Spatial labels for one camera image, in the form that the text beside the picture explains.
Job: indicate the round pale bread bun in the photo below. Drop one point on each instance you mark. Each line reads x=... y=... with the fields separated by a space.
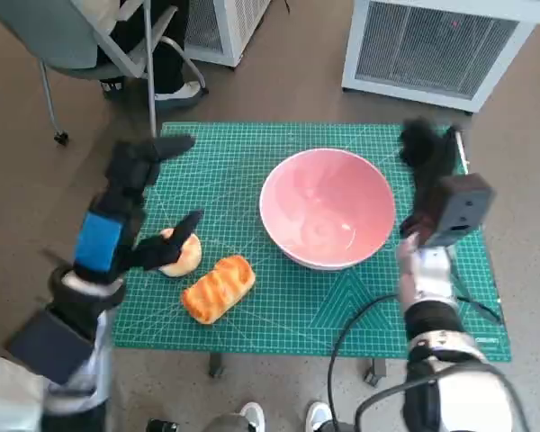
x=186 y=261

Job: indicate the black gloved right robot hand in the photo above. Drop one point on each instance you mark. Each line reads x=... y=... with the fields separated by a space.
x=425 y=148

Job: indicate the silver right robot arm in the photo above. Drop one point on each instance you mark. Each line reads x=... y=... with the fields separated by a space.
x=432 y=279

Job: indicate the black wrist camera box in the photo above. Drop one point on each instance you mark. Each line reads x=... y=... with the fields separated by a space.
x=459 y=207
x=49 y=346

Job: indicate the grey office chair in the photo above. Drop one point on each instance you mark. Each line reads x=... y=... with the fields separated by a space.
x=40 y=31

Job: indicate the small white grille cabinet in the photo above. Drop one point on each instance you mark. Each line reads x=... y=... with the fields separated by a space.
x=225 y=27

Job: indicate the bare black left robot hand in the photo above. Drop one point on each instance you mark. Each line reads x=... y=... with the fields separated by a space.
x=99 y=240

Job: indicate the white shoe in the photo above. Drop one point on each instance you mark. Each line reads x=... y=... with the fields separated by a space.
x=318 y=416
x=253 y=416

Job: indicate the small black box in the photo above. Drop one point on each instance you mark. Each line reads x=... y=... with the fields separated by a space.
x=162 y=425

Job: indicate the pink bowl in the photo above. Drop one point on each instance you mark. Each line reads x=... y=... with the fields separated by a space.
x=328 y=207

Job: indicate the large white grille cabinet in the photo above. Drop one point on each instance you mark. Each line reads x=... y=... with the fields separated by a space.
x=432 y=49

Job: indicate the seated person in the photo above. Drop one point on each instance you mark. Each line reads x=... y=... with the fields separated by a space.
x=166 y=58

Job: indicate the green cutting mat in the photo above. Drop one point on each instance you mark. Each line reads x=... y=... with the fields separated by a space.
x=252 y=315

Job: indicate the long orange bread loaf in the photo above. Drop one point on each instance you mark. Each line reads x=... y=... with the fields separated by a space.
x=218 y=290

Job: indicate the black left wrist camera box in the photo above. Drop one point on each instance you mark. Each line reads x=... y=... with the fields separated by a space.
x=49 y=346

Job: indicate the black table leg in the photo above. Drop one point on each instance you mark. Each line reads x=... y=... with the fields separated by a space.
x=374 y=373
x=217 y=364

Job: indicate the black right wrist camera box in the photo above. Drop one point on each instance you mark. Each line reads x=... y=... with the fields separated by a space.
x=459 y=207

